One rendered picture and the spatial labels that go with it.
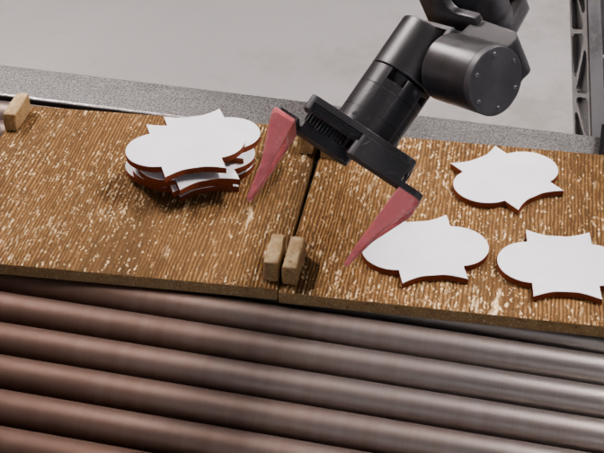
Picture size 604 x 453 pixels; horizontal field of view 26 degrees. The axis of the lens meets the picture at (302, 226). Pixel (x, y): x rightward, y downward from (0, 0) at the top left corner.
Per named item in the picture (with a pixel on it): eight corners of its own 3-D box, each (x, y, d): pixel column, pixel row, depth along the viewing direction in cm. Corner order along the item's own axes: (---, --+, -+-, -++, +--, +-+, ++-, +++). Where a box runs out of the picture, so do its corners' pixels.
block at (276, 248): (270, 250, 150) (270, 230, 148) (287, 252, 150) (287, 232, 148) (262, 281, 145) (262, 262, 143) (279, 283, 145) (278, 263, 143)
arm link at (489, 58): (491, 32, 117) (458, -48, 112) (587, 57, 109) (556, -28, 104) (400, 115, 114) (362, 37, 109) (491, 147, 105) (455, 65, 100)
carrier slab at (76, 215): (22, 114, 178) (21, 104, 177) (321, 137, 173) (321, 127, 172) (-76, 267, 150) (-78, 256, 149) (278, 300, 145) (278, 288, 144)
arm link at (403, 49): (433, 39, 115) (398, 0, 111) (487, 54, 110) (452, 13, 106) (390, 102, 114) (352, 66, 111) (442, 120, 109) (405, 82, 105)
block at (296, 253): (290, 253, 149) (290, 234, 148) (306, 255, 149) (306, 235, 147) (280, 286, 144) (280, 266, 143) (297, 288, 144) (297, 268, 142)
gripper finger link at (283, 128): (297, 226, 105) (361, 132, 106) (223, 178, 106) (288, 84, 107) (297, 238, 112) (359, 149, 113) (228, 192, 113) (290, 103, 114)
